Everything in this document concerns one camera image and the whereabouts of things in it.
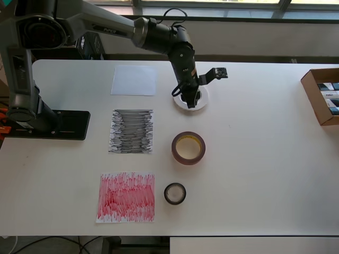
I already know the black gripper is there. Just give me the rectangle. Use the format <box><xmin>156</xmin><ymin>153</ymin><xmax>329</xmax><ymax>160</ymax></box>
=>
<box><xmin>181</xmin><ymin>84</ymin><xmax>201</xmax><ymax>109</ymax></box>

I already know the white tape roll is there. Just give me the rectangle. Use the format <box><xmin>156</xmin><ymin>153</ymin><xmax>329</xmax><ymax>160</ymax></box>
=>
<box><xmin>172</xmin><ymin>84</ymin><xmax>209</xmax><ymax>113</ymax></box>

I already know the large brown tape roll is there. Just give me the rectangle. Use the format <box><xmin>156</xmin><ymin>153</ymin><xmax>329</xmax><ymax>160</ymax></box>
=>
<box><xmin>171</xmin><ymin>131</ymin><xmax>206</xmax><ymax>165</ymax></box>

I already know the black tape roll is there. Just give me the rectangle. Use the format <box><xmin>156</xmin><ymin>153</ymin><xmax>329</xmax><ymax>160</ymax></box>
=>
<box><xmin>163</xmin><ymin>182</ymin><xmax>186</xmax><ymax>205</ymax></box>

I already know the plain white paper sheet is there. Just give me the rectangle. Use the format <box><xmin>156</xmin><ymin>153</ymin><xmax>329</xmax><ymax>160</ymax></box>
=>
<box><xmin>110</xmin><ymin>65</ymin><xmax>157</xmax><ymax>96</ymax></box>

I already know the black scribbled paper sheet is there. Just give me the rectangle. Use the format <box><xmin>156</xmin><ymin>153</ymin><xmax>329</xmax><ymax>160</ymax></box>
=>
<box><xmin>108</xmin><ymin>108</ymin><xmax>154</xmax><ymax>155</ymax></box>

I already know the black printed carton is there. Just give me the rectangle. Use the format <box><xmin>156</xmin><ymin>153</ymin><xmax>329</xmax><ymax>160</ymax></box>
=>
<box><xmin>76</xmin><ymin>33</ymin><xmax>106</xmax><ymax>61</ymax></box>

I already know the red scribbled paper sheet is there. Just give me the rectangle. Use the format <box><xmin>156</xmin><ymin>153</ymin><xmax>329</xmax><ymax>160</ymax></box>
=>
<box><xmin>95</xmin><ymin>171</ymin><xmax>156</xmax><ymax>224</ymax></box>

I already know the open brown cardboard tray box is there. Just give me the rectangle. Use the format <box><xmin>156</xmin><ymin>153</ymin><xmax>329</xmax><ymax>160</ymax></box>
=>
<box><xmin>300</xmin><ymin>68</ymin><xmax>339</xmax><ymax>126</ymax></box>

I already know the white board panel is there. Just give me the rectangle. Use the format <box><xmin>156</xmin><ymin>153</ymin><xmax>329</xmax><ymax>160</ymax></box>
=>
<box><xmin>169</xmin><ymin>237</ymin><xmax>339</xmax><ymax>254</ymax></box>

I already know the orange table clamp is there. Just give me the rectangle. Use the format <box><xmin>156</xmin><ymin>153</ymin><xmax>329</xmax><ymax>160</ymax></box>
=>
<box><xmin>0</xmin><ymin>107</ymin><xmax>13</xmax><ymax>135</ymax></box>

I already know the tall brown GX760A cardboard box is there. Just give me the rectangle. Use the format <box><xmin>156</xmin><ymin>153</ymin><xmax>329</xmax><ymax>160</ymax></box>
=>
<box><xmin>0</xmin><ymin>54</ymin><xmax>10</xmax><ymax>89</ymax></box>

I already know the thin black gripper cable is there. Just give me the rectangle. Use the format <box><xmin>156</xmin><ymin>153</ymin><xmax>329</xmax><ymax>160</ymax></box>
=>
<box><xmin>171</xmin><ymin>82</ymin><xmax>188</xmax><ymax>97</ymax></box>

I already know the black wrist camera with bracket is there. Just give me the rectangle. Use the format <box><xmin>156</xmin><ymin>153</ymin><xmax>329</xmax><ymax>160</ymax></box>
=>
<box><xmin>198</xmin><ymin>67</ymin><xmax>228</xmax><ymax>86</ymax></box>

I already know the thin black forearm cable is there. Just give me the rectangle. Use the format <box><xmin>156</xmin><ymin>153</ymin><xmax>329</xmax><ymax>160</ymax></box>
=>
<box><xmin>163</xmin><ymin>7</ymin><xmax>188</xmax><ymax>27</ymax></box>

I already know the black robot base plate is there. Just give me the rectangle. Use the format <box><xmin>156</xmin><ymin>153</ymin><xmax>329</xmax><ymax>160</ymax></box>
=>
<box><xmin>15</xmin><ymin>110</ymin><xmax>91</xmax><ymax>141</ymax></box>

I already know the dark window frame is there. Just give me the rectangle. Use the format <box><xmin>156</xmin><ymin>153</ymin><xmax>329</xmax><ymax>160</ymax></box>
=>
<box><xmin>132</xmin><ymin>0</ymin><xmax>339</xmax><ymax>13</ymax></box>

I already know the black table leg frame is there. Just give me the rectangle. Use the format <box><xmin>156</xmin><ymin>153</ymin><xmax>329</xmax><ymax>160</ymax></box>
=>
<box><xmin>102</xmin><ymin>236</ymin><xmax>170</xmax><ymax>254</ymax></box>

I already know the black floor cable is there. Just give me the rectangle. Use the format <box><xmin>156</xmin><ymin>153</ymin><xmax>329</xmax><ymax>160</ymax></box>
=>
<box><xmin>15</xmin><ymin>236</ymin><xmax>106</xmax><ymax>254</ymax></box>

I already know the white floor cable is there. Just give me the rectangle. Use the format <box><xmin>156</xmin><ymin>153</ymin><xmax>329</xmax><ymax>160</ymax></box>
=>
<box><xmin>0</xmin><ymin>234</ymin><xmax>19</xmax><ymax>254</ymax></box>

